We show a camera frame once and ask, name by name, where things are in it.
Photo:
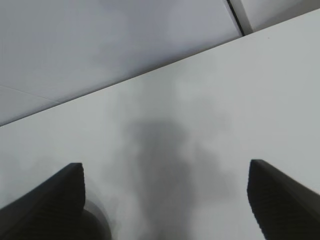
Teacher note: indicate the black cast iron teapot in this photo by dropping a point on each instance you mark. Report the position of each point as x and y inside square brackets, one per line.
[89, 227]

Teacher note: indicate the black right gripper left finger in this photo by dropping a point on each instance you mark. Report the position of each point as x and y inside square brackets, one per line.
[51, 211]

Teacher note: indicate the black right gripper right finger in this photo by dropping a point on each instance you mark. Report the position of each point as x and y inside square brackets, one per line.
[283, 208]

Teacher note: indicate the white vertical partition post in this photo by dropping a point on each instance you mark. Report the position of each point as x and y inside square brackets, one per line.
[240, 16]

